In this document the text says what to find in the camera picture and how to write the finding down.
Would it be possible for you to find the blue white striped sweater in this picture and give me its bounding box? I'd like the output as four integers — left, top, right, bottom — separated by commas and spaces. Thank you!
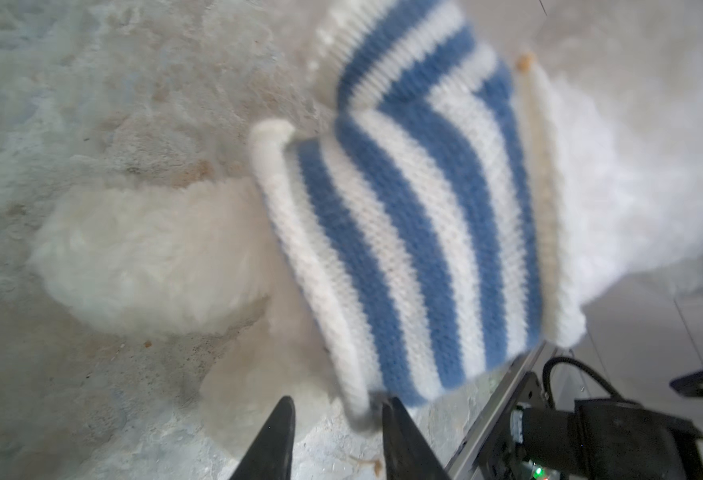
248, 1, 585, 431

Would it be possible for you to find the white teddy bear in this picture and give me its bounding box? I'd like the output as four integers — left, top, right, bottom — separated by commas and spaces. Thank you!
31, 1, 703, 458

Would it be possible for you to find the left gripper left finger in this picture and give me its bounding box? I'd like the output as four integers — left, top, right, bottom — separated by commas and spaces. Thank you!
229, 396, 296, 480

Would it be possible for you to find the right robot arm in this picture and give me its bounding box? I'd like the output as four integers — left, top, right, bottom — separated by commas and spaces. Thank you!
509, 399, 703, 480

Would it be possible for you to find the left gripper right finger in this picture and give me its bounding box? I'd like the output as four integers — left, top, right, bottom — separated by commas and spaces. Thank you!
381, 397, 449, 480

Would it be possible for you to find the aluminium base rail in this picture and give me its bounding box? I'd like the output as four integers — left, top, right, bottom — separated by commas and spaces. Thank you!
447, 344, 557, 479

